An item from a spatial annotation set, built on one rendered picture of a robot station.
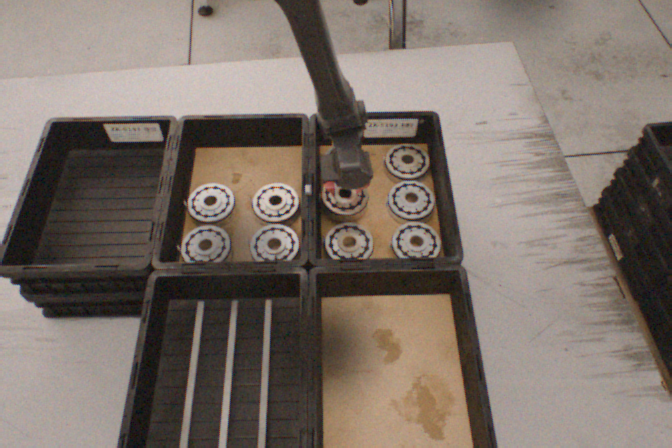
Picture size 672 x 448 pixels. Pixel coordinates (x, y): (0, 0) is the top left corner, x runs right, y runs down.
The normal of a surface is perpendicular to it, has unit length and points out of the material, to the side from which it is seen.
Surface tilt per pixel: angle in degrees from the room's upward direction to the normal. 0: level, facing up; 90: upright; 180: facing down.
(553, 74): 0
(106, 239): 0
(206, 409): 0
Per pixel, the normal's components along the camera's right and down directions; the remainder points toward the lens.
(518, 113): 0.00, -0.58
